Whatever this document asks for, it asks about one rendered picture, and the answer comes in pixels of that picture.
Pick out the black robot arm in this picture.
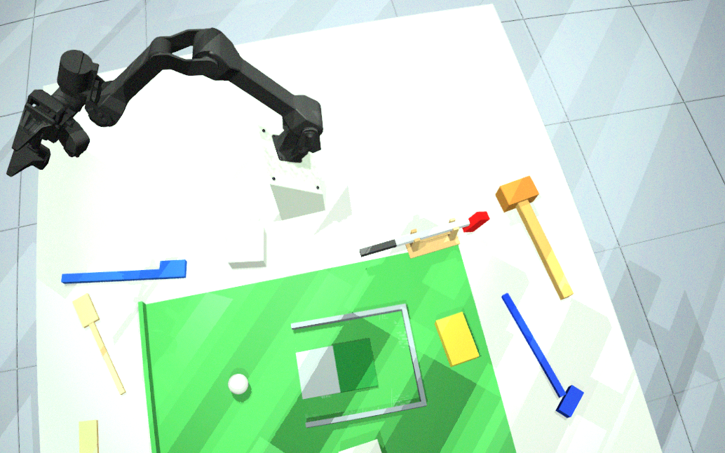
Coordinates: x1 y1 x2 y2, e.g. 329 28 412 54
52 27 323 163

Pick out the blue golf putter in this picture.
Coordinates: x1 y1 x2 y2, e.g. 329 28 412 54
501 292 584 418

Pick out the large green mat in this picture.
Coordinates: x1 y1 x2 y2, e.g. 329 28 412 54
146 245 517 453

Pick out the yellow rectangular block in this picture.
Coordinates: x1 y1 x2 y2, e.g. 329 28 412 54
435 312 479 367

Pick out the white ball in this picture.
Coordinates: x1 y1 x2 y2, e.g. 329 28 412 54
228 374 249 394

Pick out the blue flat bar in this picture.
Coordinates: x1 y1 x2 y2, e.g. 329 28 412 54
61 259 187 284

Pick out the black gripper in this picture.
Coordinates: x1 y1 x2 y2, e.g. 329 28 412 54
6 89 74 177

